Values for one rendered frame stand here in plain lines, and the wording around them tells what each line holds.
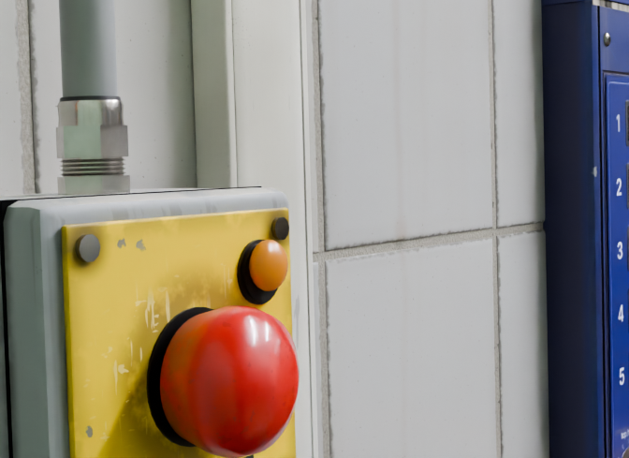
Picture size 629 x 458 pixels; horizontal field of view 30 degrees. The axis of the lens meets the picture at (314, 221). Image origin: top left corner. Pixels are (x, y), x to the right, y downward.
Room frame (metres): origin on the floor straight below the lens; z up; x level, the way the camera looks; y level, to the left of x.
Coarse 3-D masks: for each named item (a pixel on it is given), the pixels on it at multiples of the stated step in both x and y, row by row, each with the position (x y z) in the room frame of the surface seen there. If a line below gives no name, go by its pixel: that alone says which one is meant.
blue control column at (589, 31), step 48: (576, 0) 0.65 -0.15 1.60; (624, 0) 0.68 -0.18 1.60; (576, 48) 0.65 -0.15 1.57; (624, 48) 0.68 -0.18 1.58; (576, 96) 0.65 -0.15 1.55; (576, 144) 0.65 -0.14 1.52; (576, 192) 0.65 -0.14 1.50; (576, 240) 0.65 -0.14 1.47; (576, 288) 0.65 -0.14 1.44; (576, 336) 0.65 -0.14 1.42; (576, 384) 0.65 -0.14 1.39; (576, 432) 0.65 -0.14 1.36
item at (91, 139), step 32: (64, 0) 0.33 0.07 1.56; (96, 0) 0.33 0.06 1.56; (64, 32) 0.33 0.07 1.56; (96, 32) 0.33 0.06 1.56; (64, 64) 0.34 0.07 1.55; (96, 64) 0.33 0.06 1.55; (64, 96) 0.34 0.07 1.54; (96, 96) 0.33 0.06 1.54; (64, 128) 0.33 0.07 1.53; (96, 128) 0.33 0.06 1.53; (64, 160) 0.33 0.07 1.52; (96, 160) 0.33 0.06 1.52; (64, 192) 0.33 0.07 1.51; (96, 192) 0.33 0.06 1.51; (128, 192) 0.34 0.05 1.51
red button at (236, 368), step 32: (192, 320) 0.31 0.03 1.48; (224, 320) 0.30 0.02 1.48; (256, 320) 0.30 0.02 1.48; (192, 352) 0.29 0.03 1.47; (224, 352) 0.29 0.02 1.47; (256, 352) 0.30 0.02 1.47; (288, 352) 0.31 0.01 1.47; (160, 384) 0.30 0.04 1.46; (192, 384) 0.29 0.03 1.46; (224, 384) 0.29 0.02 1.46; (256, 384) 0.30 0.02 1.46; (288, 384) 0.31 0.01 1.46; (192, 416) 0.29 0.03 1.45; (224, 416) 0.29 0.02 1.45; (256, 416) 0.30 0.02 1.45; (288, 416) 0.31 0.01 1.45; (224, 448) 0.30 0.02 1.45; (256, 448) 0.30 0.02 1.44
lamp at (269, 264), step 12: (252, 252) 0.33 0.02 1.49; (264, 252) 0.33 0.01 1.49; (276, 252) 0.34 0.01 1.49; (252, 264) 0.33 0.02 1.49; (264, 264) 0.33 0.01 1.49; (276, 264) 0.33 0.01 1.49; (252, 276) 0.33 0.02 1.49; (264, 276) 0.33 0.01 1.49; (276, 276) 0.33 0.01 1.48; (264, 288) 0.33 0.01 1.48
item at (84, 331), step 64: (192, 192) 0.33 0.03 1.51; (256, 192) 0.35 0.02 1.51; (0, 256) 0.29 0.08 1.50; (64, 256) 0.28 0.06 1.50; (128, 256) 0.30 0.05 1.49; (192, 256) 0.32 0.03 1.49; (0, 320) 0.29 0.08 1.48; (64, 320) 0.28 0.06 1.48; (128, 320) 0.30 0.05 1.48; (0, 384) 0.29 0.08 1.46; (64, 384) 0.28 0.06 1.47; (128, 384) 0.30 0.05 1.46; (0, 448) 0.29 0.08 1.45; (64, 448) 0.28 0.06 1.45; (128, 448) 0.30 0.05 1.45; (192, 448) 0.32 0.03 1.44
